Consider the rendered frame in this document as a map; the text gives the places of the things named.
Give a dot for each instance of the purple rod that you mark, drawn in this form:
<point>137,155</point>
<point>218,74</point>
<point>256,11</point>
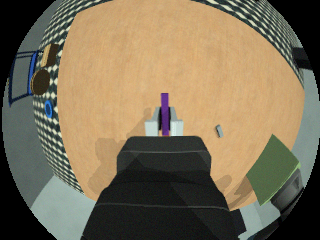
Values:
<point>165,113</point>

